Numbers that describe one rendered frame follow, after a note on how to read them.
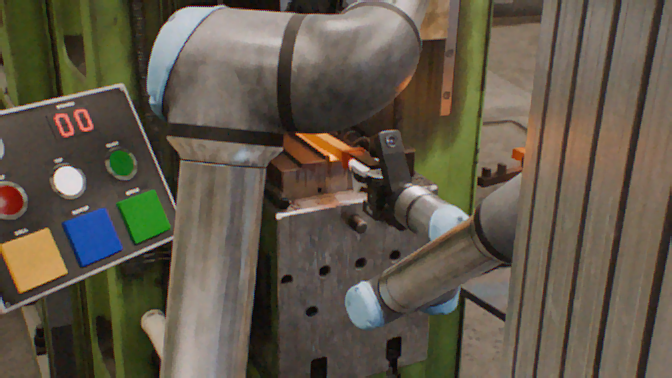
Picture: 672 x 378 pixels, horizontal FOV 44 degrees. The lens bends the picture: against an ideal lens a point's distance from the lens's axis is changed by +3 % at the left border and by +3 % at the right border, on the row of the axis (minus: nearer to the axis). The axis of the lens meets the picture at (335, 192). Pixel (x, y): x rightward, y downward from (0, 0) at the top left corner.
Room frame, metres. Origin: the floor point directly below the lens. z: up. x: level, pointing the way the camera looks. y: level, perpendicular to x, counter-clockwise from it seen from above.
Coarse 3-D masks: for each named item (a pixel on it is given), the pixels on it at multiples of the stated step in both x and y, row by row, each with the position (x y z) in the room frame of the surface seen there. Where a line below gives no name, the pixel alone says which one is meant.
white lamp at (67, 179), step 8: (64, 168) 1.21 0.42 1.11; (72, 168) 1.21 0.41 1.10; (56, 176) 1.19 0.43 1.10; (64, 176) 1.20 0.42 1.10; (72, 176) 1.21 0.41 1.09; (80, 176) 1.22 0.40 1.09; (56, 184) 1.18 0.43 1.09; (64, 184) 1.19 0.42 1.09; (72, 184) 1.20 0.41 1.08; (80, 184) 1.21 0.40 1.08; (64, 192) 1.18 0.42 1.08; (72, 192) 1.19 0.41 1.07
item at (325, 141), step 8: (312, 136) 1.67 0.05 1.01; (320, 136) 1.64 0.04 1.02; (328, 136) 1.64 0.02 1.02; (320, 144) 1.63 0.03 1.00; (328, 144) 1.60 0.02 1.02; (336, 144) 1.59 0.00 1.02; (344, 144) 1.59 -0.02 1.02; (328, 152) 1.60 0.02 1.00; (336, 152) 1.56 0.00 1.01; (344, 152) 1.52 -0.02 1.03; (352, 152) 1.52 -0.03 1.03; (360, 152) 1.52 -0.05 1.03; (344, 160) 1.51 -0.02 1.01; (360, 160) 1.47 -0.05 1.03; (368, 160) 1.47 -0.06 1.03; (376, 160) 1.47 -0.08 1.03; (344, 168) 1.51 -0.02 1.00; (376, 168) 1.44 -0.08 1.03
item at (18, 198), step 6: (0, 186) 1.13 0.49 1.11; (6, 186) 1.13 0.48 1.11; (12, 186) 1.14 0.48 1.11; (0, 192) 1.12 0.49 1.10; (6, 192) 1.12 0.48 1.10; (12, 192) 1.13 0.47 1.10; (18, 192) 1.14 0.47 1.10; (0, 198) 1.11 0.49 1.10; (6, 198) 1.12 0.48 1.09; (12, 198) 1.12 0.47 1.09; (18, 198) 1.13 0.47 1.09; (0, 204) 1.11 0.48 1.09; (6, 204) 1.11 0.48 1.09; (12, 204) 1.12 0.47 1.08; (18, 204) 1.12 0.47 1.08; (0, 210) 1.10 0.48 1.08; (6, 210) 1.11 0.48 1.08; (12, 210) 1.11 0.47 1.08; (18, 210) 1.12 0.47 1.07
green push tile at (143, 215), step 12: (144, 192) 1.27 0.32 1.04; (120, 204) 1.23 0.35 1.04; (132, 204) 1.24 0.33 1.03; (144, 204) 1.26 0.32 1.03; (156, 204) 1.27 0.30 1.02; (132, 216) 1.23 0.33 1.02; (144, 216) 1.24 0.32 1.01; (156, 216) 1.26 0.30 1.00; (132, 228) 1.22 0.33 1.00; (144, 228) 1.23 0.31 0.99; (156, 228) 1.24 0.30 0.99; (168, 228) 1.26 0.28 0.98; (132, 240) 1.21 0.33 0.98; (144, 240) 1.22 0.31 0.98
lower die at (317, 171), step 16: (288, 144) 1.67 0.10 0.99; (304, 144) 1.67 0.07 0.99; (352, 144) 1.67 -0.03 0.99; (272, 160) 1.60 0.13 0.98; (288, 160) 1.60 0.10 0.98; (304, 160) 1.57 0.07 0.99; (320, 160) 1.58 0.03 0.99; (336, 160) 1.59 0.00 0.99; (272, 176) 1.58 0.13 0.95; (288, 176) 1.54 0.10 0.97; (304, 176) 1.56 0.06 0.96; (320, 176) 1.57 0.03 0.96; (336, 176) 1.59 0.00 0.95; (288, 192) 1.54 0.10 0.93; (304, 192) 1.56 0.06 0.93; (320, 192) 1.57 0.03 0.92
